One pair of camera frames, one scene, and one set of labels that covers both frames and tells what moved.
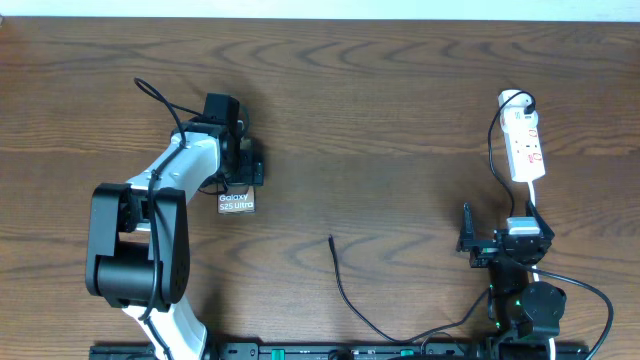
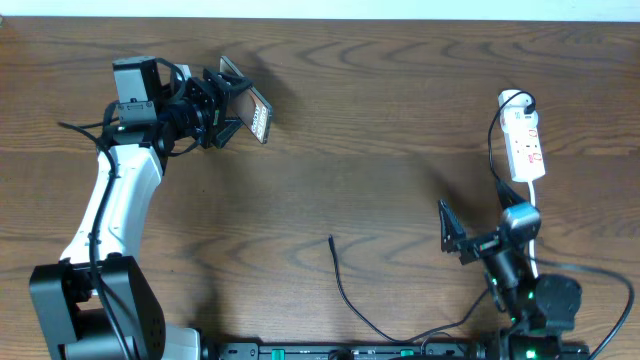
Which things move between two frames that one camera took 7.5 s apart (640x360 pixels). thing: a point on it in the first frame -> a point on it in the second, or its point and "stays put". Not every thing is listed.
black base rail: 257,351 stays put
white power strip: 519,121 stays put
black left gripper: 253,171 -> 216,103
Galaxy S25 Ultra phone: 240,198 -> 249,106
